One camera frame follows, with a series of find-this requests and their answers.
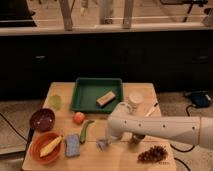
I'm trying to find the blue grey towel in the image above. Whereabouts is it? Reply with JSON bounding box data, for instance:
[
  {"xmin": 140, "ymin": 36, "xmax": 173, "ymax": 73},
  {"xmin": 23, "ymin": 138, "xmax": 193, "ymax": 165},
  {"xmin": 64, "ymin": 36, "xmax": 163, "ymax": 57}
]
[{"xmin": 96, "ymin": 139, "xmax": 109, "ymax": 150}]

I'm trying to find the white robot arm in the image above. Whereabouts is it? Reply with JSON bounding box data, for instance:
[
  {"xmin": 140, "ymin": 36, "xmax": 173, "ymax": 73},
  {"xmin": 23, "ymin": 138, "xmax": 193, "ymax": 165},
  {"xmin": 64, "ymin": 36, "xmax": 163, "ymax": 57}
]
[{"xmin": 106, "ymin": 102, "xmax": 213, "ymax": 150}]

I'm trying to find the purple bowl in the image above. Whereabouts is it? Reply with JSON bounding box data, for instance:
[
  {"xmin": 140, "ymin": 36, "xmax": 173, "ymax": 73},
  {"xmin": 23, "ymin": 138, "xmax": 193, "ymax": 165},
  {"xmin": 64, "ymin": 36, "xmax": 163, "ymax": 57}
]
[{"xmin": 29, "ymin": 108, "xmax": 55, "ymax": 132}]

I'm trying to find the orange bowl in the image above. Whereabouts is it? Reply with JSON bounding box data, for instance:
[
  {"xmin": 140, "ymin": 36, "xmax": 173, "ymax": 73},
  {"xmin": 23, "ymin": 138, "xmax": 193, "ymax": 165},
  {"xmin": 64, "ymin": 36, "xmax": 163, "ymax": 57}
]
[{"xmin": 29, "ymin": 132, "xmax": 63, "ymax": 165}]

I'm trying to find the metal cup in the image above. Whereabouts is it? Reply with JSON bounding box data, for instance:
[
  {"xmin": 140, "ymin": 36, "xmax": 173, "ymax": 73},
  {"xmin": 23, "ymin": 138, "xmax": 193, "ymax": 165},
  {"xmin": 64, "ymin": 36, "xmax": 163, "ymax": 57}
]
[{"xmin": 131, "ymin": 134, "xmax": 145, "ymax": 144}]

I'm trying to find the green cucumber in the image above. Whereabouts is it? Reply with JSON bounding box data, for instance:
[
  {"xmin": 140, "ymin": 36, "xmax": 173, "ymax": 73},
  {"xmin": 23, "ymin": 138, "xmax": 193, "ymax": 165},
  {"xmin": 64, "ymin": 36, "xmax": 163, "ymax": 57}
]
[{"xmin": 79, "ymin": 120, "xmax": 94, "ymax": 144}]

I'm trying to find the blue sponge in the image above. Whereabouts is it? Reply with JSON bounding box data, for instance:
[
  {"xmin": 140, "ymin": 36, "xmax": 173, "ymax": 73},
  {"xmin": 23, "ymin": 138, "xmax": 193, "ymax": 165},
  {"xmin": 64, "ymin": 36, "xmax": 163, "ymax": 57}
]
[{"xmin": 65, "ymin": 134, "xmax": 80, "ymax": 157}]

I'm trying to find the orange tomato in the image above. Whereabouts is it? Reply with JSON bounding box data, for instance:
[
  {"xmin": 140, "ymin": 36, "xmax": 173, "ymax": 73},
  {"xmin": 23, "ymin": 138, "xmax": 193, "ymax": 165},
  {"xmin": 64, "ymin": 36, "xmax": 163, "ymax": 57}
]
[{"xmin": 73, "ymin": 112, "xmax": 85, "ymax": 124}]

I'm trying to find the tan wooden block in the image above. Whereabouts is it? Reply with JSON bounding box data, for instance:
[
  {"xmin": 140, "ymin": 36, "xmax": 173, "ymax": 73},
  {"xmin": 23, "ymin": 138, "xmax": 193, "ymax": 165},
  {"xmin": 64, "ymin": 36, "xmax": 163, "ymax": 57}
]
[{"xmin": 96, "ymin": 91, "xmax": 116, "ymax": 107}]

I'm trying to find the brown grape bunch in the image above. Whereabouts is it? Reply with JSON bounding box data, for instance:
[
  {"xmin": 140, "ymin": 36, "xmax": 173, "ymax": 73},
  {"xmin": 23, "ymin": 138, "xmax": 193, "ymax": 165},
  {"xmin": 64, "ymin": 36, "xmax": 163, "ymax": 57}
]
[{"xmin": 138, "ymin": 146, "xmax": 168, "ymax": 163}]

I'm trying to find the white cup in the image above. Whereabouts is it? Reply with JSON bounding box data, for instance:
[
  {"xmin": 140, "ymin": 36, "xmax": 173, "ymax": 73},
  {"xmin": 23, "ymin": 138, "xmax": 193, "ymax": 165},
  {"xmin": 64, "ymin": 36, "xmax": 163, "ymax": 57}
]
[{"xmin": 128, "ymin": 92, "xmax": 144, "ymax": 108}]

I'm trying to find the green plastic tray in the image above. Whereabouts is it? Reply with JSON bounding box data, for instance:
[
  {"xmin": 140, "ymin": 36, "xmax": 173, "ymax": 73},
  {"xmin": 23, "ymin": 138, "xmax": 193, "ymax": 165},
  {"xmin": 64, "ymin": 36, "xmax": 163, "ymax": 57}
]
[{"xmin": 70, "ymin": 78, "xmax": 124, "ymax": 114}]

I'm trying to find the yellow corn cob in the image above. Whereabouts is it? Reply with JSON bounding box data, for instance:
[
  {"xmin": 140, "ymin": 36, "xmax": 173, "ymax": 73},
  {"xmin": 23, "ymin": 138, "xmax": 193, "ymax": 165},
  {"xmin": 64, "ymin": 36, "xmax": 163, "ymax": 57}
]
[{"xmin": 40, "ymin": 136, "xmax": 63, "ymax": 157}]

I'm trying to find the light green cup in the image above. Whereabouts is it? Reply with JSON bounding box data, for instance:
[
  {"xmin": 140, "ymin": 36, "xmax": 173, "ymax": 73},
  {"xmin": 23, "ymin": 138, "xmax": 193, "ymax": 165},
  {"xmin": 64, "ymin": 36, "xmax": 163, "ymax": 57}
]
[{"xmin": 49, "ymin": 95, "xmax": 62, "ymax": 110}]

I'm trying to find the dark blue floor device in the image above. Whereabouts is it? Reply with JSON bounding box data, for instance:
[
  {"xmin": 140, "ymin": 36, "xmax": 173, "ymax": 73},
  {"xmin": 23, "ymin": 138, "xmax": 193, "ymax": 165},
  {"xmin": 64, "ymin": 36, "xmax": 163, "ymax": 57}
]
[{"xmin": 185, "ymin": 91, "xmax": 212, "ymax": 108}]

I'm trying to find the white handled spatula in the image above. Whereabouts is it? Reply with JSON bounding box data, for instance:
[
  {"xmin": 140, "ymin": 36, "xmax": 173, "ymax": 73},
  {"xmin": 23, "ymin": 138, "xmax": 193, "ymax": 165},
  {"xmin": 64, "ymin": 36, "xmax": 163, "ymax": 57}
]
[{"xmin": 145, "ymin": 103, "xmax": 158, "ymax": 117}]

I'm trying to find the black cable right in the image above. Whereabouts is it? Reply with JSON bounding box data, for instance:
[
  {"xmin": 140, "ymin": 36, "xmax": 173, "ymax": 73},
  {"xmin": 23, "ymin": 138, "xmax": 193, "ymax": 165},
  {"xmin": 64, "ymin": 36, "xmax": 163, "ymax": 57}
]
[{"xmin": 170, "ymin": 103, "xmax": 201, "ymax": 154}]

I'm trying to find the black cable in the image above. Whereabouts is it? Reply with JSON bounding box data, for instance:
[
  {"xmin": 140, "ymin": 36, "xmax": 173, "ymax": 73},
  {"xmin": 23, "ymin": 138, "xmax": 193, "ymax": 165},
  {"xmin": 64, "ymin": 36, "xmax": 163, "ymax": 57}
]
[
  {"xmin": 170, "ymin": 103, "xmax": 201, "ymax": 154},
  {"xmin": 0, "ymin": 112, "xmax": 36, "ymax": 145}
]

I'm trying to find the black cable left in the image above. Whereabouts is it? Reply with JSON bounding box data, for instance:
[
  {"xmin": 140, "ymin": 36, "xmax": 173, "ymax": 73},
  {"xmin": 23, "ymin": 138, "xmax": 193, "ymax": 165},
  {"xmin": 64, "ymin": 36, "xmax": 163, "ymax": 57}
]
[{"xmin": 0, "ymin": 112, "xmax": 36, "ymax": 145}]

